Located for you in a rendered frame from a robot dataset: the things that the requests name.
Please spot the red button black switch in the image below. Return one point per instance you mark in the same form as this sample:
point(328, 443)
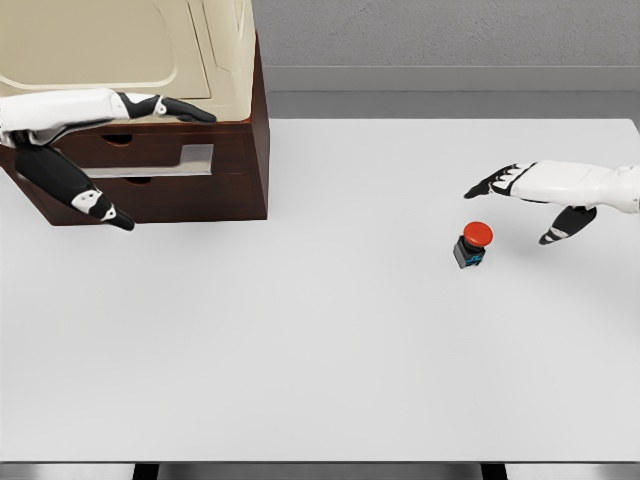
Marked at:
point(475, 240)

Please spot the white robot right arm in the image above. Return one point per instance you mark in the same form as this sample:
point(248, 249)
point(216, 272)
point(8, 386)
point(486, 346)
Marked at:
point(627, 189)

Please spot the brown cabinet with cream top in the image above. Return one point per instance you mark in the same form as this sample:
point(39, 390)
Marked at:
point(220, 55)

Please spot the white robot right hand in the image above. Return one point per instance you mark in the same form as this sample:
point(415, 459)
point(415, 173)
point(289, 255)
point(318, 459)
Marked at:
point(555, 181)

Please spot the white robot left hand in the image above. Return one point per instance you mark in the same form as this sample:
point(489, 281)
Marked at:
point(60, 111)

